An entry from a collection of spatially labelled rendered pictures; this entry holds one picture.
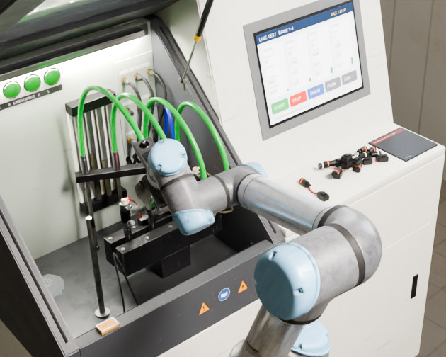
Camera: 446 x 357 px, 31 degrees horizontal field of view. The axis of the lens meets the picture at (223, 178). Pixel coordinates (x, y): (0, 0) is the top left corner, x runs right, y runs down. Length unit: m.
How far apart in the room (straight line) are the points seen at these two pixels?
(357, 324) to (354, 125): 0.66
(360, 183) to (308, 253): 1.19
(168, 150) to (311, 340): 0.48
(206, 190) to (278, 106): 0.84
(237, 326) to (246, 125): 0.58
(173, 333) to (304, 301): 0.90
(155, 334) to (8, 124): 0.68
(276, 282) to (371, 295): 1.45
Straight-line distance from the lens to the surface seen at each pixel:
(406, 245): 2.77
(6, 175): 2.31
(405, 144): 2.68
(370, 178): 2.49
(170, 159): 1.61
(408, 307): 2.98
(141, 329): 2.06
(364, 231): 1.36
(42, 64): 2.20
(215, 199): 1.64
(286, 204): 1.53
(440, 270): 3.77
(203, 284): 2.12
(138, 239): 2.24
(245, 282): 2.23
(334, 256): 1.31
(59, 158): 2.37
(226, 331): 2.29
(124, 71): 2.38
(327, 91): 2.56
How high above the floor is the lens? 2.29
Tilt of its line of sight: 32 degrees down
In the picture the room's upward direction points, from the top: 2 degrees counter-clockwise
